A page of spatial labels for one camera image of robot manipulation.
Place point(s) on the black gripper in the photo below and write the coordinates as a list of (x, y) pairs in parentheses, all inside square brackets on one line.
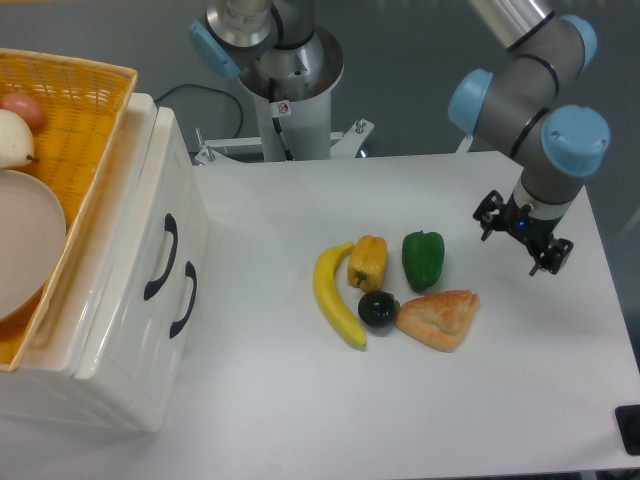
[(520, 222)]

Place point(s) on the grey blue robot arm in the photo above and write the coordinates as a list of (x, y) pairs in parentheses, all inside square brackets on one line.
[(558, 149)]

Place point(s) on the white plastic drawer cabinet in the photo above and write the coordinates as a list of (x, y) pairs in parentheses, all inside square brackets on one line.
[(43, 386)]

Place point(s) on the green bell pepper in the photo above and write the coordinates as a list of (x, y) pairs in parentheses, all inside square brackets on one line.
[(422, 259)]

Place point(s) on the golden triangular pastry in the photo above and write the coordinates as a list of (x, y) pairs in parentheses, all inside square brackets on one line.
[(439, 320)]

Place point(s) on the yellow bell pepper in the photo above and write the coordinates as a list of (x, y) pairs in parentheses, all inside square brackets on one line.
[(367, 263)]

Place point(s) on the yellow banana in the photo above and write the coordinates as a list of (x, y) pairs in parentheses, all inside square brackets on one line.
[(329, 299)]

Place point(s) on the black corner object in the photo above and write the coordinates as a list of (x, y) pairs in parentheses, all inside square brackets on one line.
[(628, 421)]

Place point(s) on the yellow woven basket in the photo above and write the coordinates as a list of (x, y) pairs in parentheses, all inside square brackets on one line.
[(84, 102)]

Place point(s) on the beige round plate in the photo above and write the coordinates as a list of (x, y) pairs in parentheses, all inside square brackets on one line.
[(33, 232)]

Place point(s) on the red apple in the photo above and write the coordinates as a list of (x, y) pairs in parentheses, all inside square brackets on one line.
[(27, 107)]

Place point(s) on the white pear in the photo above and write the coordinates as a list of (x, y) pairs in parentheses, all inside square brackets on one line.
[(16, 143)]

